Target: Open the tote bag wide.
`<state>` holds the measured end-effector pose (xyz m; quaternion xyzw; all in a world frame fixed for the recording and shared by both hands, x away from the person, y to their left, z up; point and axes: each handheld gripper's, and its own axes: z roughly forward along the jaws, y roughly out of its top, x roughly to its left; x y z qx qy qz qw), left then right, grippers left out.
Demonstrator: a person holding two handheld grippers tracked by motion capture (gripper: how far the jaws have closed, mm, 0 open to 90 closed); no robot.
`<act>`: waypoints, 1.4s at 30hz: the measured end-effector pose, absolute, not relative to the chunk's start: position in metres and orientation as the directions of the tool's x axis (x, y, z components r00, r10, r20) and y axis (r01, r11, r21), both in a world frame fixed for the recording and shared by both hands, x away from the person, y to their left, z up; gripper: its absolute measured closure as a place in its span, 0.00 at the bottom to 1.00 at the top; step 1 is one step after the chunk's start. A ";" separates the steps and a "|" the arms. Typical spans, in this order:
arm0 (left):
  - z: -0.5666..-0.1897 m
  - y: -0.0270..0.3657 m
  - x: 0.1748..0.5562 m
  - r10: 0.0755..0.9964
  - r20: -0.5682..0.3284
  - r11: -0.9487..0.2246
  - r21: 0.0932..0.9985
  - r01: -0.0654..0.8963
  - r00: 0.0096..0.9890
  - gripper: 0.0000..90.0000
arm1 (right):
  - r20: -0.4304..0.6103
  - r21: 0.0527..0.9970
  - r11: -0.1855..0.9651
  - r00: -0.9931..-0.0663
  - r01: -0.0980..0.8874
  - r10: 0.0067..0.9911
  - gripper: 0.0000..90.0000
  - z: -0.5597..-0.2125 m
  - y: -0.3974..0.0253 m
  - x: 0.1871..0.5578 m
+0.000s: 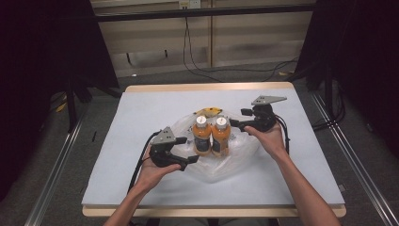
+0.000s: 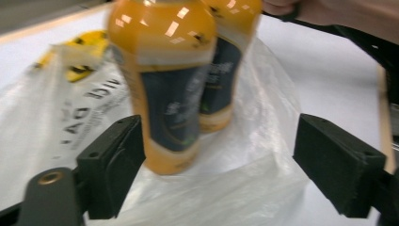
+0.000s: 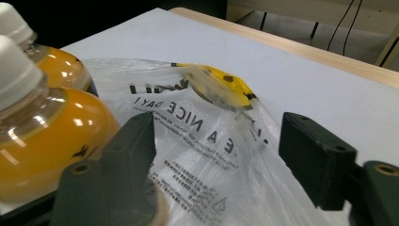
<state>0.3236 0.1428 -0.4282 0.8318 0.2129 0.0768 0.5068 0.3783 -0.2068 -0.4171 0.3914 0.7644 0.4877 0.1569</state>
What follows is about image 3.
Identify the white translucent plastic bag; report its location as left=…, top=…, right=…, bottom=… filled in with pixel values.
left=82, top=57, right=352, bottom=226

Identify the black cable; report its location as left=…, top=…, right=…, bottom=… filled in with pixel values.
left=327, top=0, right=356, bottom=52
left=343, top=0, right=364, bottom=57

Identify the beige round object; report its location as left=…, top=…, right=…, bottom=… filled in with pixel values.
left=151, top=185, right=170, bottom=226

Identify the orange juice bottle white cap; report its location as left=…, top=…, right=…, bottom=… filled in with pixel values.
left=0, top=2, right=99, bottom=97
left=0, top=34, right=121, bottom=203

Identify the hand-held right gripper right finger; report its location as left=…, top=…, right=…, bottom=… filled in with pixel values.
left=278, top=111, right=358, bottom=211

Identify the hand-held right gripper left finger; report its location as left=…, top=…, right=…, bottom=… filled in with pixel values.
left=103, top=111, right=158, bottom=226

